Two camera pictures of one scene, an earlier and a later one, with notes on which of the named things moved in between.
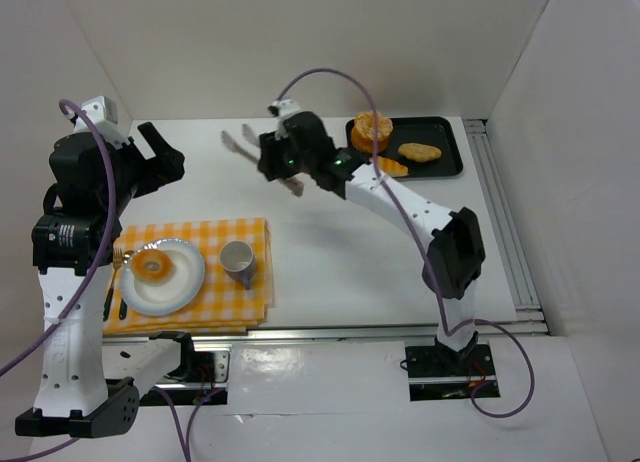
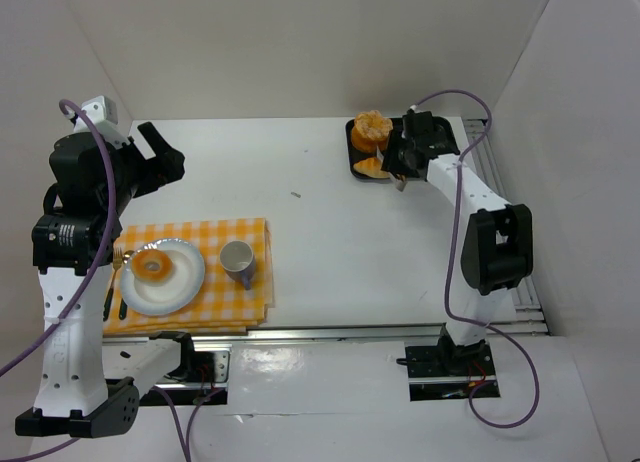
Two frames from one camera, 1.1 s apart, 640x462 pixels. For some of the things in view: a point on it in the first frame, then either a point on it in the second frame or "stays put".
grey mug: x=238 y=260 stays put
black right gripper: x=268 y=158 → x=400 y=158
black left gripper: x=151 y=164 stays put
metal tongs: x=294 y=186 → x=399 y=181
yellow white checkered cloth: x=223 y=307 stays put
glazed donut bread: x=143 y=257 stays put
